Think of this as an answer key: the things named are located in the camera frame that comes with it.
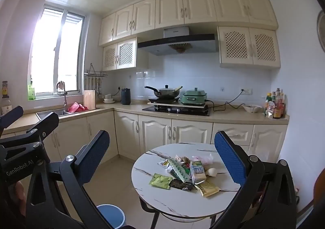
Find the green and white carton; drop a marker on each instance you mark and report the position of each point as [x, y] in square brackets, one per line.
[197, 173]

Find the black gas stove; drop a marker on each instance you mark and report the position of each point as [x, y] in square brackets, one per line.
[177, 111]

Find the steel sink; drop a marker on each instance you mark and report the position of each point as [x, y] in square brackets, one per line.
[50, 113]

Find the pale yellow pouch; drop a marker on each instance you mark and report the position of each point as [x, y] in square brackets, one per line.
[208, 188]

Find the black kettle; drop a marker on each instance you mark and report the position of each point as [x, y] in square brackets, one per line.
[126, 97]

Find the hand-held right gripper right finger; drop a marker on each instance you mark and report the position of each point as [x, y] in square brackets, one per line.
[228, 158]

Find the white bowl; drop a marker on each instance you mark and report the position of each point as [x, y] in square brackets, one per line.
[251, 109]

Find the green bottle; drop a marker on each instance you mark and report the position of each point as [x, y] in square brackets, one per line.
[31, 93]

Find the cut ginger piece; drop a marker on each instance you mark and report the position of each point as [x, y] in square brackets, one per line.
[211, 172]

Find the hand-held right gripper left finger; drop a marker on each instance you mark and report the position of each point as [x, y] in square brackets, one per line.
[97, 155]

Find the knobby ginger root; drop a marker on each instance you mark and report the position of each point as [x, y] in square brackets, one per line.
[184, 160]

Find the cream lattice door cabinet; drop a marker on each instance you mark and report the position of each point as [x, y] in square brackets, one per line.
[248, 46]
[125, 53]

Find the kitchen window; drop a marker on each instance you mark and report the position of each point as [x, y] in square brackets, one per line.
[50, 53]

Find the dark green foil packet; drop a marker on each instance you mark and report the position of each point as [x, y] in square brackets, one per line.
[179, 171]

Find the wooden cutting board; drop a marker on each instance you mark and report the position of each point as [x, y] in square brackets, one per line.
[89, 99]

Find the pink plastic bag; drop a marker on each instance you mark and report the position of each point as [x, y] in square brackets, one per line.
[207, 160]

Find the round grey wall plate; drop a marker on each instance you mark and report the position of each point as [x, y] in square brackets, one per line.
[322, 31]

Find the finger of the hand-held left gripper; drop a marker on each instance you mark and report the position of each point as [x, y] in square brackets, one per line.
[12, 113]
[48, 119]

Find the green electric cooker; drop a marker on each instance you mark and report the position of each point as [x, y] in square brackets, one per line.
[194, 97]

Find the black foil packet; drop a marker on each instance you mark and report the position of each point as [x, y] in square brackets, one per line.
[181, 185]

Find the row of cream upper cabinets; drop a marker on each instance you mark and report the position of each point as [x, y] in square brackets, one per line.
[198, 5]

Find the metal faucet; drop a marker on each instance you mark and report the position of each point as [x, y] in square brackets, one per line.
[65, 97]

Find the light green packet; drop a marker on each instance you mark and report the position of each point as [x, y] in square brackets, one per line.
[160, 181]

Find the grey range hood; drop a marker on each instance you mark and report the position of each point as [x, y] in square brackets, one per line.
[177, 43]

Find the black wok with lid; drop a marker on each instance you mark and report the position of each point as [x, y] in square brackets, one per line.
[165, 92]

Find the hanging utensil rack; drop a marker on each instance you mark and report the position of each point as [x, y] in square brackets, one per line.
[95, 74]

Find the red plastic basin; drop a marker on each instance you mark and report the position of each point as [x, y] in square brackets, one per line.
[76, 107]

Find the white wall socket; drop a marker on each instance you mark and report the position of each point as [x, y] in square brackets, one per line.
[247, 90]

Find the brown labelled bottle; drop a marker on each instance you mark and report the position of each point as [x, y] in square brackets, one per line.
[4, 90]

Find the group of condiment bottles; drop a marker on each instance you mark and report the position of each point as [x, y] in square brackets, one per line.
[275, 107]

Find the stack of white bowls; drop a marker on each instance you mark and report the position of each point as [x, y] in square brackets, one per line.
[108, 99]

